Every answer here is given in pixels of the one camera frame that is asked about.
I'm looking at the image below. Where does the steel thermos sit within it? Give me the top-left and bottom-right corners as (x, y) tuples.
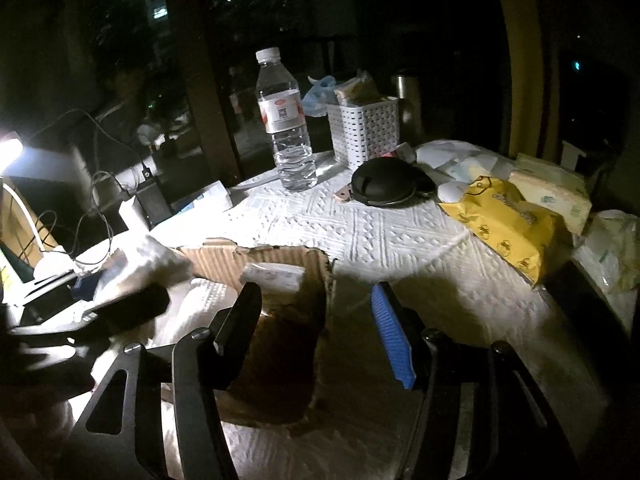
(392, 75), (423, 145)

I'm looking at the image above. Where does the black round case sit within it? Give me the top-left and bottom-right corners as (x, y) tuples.
(350, 157), (437, 207)

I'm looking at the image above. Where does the black charging cable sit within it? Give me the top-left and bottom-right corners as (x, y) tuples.
(24, 109), (156, 271)

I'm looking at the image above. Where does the brown cardboard box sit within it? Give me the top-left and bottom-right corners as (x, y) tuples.
(178, 240), (333, 427)

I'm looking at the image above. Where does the yellow wipes pack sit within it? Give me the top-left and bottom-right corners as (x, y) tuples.
(440, 176), (572, 286)

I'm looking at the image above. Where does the small tissue pack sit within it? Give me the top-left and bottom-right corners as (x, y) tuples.
(239, 262), (306, 294)

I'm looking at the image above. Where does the white perforated basket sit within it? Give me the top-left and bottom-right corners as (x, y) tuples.
(326, 98), (399, 170)

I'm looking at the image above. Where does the white power adapter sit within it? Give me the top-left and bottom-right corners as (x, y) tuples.
(118, 196), (150, 233)

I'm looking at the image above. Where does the white blue flat box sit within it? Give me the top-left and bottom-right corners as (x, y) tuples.
(171, 181), (233, 214)

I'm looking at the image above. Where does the pale green tissue pack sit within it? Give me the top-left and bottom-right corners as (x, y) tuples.
(509, 154), (591, 235)

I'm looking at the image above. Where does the clear water bottle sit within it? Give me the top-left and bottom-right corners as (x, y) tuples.
(256, 48), (318, 192)

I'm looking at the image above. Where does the white paper towel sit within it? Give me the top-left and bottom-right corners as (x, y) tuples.
(148, 278), (239, 348)

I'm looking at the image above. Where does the bubble wrap sheet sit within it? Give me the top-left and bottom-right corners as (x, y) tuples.
(93, 235), (193, 304)

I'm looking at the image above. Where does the white desk lamp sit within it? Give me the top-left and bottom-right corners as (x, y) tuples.
(1, 129), (76, 282)

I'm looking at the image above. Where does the crumpled plastic bag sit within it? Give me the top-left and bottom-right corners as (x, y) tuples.
(574, 210), (639, 294)

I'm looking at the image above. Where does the white patterned tablecloth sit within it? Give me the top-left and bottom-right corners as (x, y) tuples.
(153, 157), (639, 479)

